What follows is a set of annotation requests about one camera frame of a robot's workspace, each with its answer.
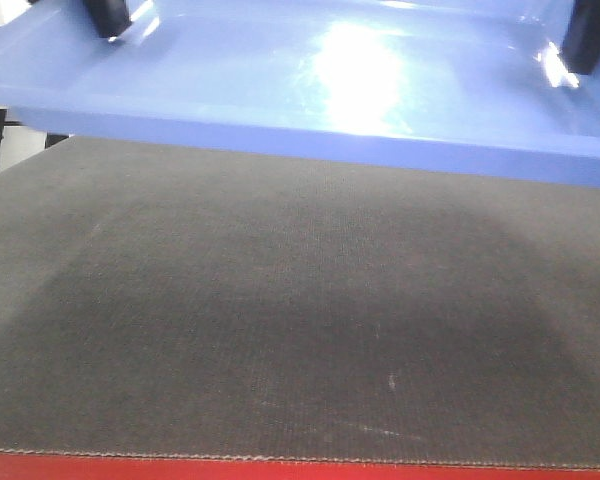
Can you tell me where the dark fabric table mat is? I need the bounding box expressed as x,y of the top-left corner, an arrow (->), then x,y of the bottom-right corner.
0,137 -> 600,468

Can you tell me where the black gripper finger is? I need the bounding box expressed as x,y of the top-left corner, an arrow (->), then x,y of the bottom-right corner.
82,0 -> 132,38
561,0 -> 600,75

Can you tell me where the blue plastic tray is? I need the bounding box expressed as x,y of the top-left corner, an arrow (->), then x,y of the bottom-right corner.
0,1 -> 600,187

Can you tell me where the white side table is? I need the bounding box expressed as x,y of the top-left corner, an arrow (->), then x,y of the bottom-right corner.
0,106 -> 69,171

